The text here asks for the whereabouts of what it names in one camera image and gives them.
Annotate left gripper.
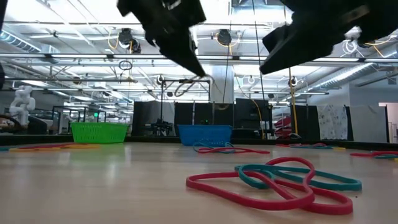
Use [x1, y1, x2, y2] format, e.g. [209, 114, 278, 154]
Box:
[116, 0, 208, 78]

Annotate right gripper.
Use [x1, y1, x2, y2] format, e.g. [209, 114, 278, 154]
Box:
[259, 0, 398, 75]

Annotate black partition panel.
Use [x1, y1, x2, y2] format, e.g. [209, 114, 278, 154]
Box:
[234, 98, 274, 139]
[290, 105, 321, 141]
[174, 102, 236, 127]

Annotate grey black curtain panel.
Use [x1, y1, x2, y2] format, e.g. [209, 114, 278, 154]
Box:
[132, 100, 175, 137]

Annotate red rack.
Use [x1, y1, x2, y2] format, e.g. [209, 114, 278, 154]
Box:
[273, 115, 293, 139]

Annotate small black robot rig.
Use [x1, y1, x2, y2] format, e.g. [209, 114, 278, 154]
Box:
[149, 120, 174, 137]

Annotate white patterned cloth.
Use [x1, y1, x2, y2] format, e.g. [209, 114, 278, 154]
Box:
[317, 105, 349, 141]

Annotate blue plastic basket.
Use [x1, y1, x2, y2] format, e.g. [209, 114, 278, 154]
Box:
[177, 124, 234, 147]

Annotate grey partition panel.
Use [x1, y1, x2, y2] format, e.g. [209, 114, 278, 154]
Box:
[349, 105, 389, 144]

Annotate green plastic basket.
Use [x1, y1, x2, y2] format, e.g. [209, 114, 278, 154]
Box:
[70, 121, 130, 144]

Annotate white robot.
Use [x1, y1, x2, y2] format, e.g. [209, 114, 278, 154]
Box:
[8, 85, 37, 127]

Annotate black cable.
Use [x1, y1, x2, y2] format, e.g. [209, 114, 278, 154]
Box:
[251, 0, 267, 102]

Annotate silver ventilation duct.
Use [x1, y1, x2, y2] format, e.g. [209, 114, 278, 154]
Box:
[310, 62, 398, 91]
[0, 29, 43, 54]

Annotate yellow cable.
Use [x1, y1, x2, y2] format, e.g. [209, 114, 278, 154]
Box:
[288, 67, 300, 135]

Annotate black gantry frame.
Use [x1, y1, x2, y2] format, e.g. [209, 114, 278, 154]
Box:
[159, 78, 212, 137]

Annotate black metal table frame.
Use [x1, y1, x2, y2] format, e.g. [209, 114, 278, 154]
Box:
[0, 133, 398, 152]

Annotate long ceiling light rail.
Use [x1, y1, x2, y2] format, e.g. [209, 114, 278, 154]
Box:
[0, 52, 398, 63]

